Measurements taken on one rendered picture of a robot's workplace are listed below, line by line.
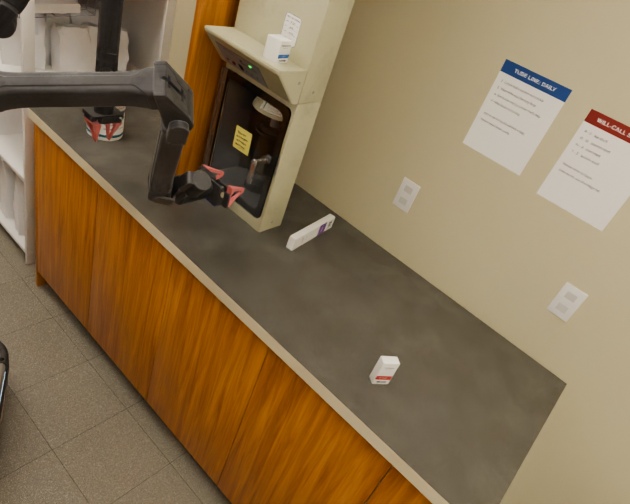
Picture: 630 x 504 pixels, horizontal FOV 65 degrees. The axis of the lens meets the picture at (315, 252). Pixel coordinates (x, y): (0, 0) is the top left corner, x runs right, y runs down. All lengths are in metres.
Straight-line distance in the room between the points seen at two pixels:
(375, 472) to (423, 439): 0.16
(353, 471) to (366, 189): 1.01
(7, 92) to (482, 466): 1.29
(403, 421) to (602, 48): 1.10
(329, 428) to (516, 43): 1.21
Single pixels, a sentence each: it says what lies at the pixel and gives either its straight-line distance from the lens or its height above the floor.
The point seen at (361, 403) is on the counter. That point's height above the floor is 0.94.
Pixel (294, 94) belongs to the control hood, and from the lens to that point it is 1.49.
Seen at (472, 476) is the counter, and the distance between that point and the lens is 1.36.
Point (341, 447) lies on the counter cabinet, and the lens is 1.44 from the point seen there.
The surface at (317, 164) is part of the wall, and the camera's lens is 2.05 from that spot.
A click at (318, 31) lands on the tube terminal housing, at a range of 1.47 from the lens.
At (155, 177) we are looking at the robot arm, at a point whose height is 1.24.
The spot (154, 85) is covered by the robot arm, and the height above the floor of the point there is 1.54.
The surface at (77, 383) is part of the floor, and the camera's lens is 2.39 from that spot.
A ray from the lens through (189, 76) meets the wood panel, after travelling 1.73.
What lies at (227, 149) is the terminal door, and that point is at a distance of 1.74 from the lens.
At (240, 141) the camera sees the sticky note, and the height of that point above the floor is 1.20.
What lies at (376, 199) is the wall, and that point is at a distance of 1.91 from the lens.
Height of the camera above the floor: 1.90
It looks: 34 degrees down
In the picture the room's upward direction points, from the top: 21 degrees clockwise
